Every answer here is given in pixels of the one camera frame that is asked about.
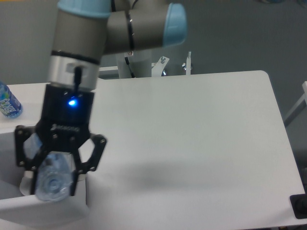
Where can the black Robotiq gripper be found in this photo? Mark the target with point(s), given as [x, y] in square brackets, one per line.
[64, 119]

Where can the clear plastic bottle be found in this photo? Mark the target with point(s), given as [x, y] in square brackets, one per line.
[54, 177]

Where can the white base bracket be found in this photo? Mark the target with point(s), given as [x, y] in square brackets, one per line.
[158, 68]
[187, 66]
[108, 69]

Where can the black clamp at table edge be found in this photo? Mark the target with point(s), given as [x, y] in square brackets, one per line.
[299, 205]

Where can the white right base bracket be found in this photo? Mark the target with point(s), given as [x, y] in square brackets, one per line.
[187, 66]

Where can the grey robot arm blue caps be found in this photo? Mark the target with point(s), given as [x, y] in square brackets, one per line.
[85, 31]

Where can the white robot pedestal with flange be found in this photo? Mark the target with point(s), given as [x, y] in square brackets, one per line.
[136, 65]

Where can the white tissue in bin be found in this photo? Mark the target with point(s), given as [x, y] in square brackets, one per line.
[25, 186]

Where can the blue labelled water bottle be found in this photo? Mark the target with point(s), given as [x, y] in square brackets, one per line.
[10, 106]

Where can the white left base bracket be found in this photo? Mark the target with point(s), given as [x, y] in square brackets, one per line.
[108, 69]

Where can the white plastic trash can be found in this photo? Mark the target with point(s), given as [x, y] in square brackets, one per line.
[27, 210]

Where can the white frame at right edge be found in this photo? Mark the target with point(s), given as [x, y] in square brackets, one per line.
[297, 108]

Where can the white middle base bracket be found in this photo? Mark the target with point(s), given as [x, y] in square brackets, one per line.
[158, 68]

